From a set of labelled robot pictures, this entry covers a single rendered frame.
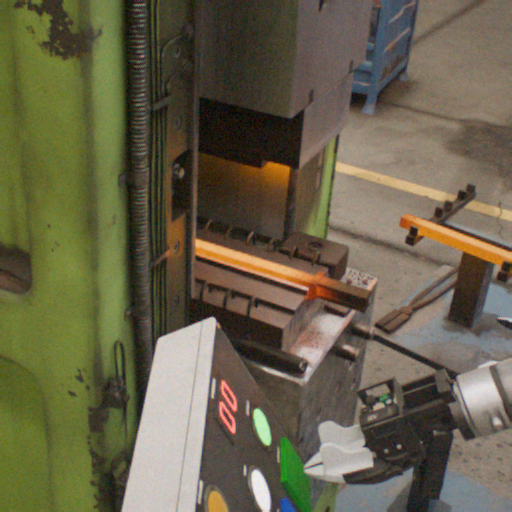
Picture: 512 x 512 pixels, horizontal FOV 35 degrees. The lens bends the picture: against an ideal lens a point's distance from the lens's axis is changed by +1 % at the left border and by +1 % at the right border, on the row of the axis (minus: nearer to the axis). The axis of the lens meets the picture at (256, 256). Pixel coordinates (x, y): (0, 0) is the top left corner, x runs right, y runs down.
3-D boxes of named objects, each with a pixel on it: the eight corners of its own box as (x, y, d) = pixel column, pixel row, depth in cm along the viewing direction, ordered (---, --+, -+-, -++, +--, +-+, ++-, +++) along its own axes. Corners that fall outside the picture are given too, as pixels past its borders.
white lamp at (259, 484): (280, 496, 92) (283, 468, 90) (262, 525, 88) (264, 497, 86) (255, 485, 93) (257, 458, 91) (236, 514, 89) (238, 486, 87)
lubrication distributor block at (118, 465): (150, 510, 132) (150, 447, 125) (128, 538, 127) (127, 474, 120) (132, 502, 133) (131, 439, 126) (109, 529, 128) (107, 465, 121)
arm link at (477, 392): (503, 397, 100) (521, 445, 93) (466, 409, 101) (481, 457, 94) (482, 352, 96) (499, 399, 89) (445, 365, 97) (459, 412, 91)
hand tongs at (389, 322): (496, 240, 228) (497, 236, 228) (510, 245, 226) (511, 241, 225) (374, 326, 189) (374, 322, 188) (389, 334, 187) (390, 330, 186)
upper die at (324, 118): (347, 126, 135) (354, 70, 130) (298, 170, 119) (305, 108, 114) (133, 75, 149) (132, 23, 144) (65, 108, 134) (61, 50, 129)
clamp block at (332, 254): (346, 272, 163) (350, 245, 159) (331, 293, 156) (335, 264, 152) (292, 256, 167) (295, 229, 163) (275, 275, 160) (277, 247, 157)
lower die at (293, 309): (324, 302, 153) (329, 264, 149) (280, 359, 137) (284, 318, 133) (137, 242, 168) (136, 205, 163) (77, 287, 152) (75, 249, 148)
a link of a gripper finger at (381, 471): (339, 454, 100) (404, 432, 98) (344, 464, 101) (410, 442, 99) (341, 483, 96) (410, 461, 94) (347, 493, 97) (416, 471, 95)
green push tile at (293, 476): (311, 474, 107) (286, 435, 104) (313, 519, 101) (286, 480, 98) (298, 478, 108) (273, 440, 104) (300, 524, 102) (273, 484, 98)
